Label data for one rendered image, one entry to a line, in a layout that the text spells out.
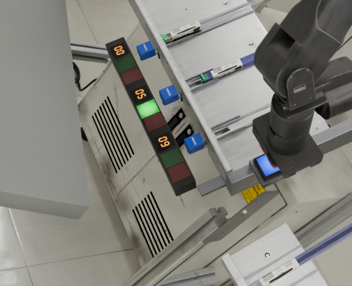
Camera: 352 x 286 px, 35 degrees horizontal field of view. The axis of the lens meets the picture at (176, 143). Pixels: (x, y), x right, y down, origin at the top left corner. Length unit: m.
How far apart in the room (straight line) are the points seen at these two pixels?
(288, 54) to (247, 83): 0.37
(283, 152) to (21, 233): 0.93
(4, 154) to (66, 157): 0.11
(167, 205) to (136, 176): 0.15
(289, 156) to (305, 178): 0.51
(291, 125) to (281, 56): 0.10
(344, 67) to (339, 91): 0.03
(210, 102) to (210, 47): 0.12
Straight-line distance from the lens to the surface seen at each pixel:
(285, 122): 0.74
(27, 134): 0.94
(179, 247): 1.08
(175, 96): 1.03
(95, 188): 1.79
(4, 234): 1.56
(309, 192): 1.31
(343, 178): 1.47
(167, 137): 1.01
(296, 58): 0.68
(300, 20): 0.70
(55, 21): 1.19
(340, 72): 0.75
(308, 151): 0.83
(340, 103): 0.76
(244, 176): 0.95
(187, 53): 1.08
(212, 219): 1.01
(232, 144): 0.98
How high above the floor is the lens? 1.25
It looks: 36 degrees down
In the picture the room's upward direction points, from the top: 44 degrees clockwise
